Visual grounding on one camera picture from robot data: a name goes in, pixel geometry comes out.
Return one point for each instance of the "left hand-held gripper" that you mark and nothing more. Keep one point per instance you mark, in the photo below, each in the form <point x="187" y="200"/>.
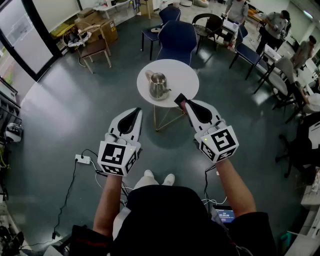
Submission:
<point x="116" y="156"/>

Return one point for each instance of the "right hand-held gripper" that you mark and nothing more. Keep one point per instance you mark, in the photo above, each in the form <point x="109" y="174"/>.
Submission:
<point x="220" y="142"/>

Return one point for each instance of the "small black tea bag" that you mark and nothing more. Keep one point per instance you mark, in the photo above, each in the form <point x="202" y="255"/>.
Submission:
<point x="180" y="101"/>

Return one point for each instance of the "stainless steel kettle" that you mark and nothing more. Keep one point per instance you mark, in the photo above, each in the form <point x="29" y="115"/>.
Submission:
<point x="157" y="87"/>

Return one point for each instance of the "person's left forearm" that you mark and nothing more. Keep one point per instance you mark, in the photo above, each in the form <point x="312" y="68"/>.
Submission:
<point x="108" y="202"/>

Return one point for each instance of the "person's right forearm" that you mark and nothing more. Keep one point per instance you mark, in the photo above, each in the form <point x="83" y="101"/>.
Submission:
<point x="235" y="190"/>

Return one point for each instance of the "round white side table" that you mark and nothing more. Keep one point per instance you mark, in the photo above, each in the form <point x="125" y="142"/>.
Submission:
<point x="182" y="75"/>

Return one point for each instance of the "person's left white shoe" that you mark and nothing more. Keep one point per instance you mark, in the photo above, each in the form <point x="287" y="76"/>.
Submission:
<point x="149" y="173"/>

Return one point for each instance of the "person's white shoe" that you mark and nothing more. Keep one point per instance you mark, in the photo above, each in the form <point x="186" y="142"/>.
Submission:
<point x="149" y="173"/>
<point x="169" y="179"/>

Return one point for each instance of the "white power strip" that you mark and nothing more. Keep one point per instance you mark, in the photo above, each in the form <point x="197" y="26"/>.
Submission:
<point x="83" y="159"/>

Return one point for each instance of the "person's white trousers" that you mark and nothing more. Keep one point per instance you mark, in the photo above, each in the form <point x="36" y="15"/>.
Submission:
<point x="146" y="182"/>

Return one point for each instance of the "person's right white shoe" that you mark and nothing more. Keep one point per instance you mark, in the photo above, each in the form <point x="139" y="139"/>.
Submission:
<point x="169" y="179"/>

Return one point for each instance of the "blue chair with black legs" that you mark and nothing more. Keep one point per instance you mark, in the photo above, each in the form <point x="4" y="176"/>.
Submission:
<point x="170" y="13"/>
<point x="246" y="53"/>

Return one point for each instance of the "blue high-back chair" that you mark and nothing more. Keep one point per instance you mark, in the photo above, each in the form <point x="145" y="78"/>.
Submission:
<point x="177" y="40"/>

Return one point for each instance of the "wooden chair with brown seat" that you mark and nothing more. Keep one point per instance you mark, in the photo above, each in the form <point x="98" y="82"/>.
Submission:
<point x="93" y="48"/>

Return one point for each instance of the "grey upholstered chair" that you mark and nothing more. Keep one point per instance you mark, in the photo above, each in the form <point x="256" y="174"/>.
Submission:
<point x="283" y="75"/>

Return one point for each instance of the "black wicker armchair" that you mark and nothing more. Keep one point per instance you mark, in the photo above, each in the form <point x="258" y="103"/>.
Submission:
<point x="207" y="25"/>

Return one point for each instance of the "large cardboard box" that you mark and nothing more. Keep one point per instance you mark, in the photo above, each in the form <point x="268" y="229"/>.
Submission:
<point x="107" y="28"/>

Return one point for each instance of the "round brown disc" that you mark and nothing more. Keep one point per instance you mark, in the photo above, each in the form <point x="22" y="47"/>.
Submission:
<point x="155" y="30"/>

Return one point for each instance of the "phone with lit screen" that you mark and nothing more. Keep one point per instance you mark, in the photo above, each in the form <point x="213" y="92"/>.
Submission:
<point x="225" y="215"/>

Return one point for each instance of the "black office chair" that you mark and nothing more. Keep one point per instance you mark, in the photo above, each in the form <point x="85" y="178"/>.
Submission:
<point x="302" y="145"/>

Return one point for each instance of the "person's black shirt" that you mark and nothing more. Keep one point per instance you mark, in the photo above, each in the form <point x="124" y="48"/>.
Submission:
<point x="170" y="220"/>

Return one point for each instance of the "white spare gripper device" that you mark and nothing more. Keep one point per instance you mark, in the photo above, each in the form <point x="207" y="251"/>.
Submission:
<point x="13" y="132"/>

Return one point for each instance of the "black metal shelf rack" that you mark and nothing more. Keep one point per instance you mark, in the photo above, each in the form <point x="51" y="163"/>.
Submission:
<point x="7" y="105"/>

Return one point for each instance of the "black framed glass door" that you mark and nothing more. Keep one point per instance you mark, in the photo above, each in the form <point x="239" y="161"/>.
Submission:
<point x="25" y="37"/>

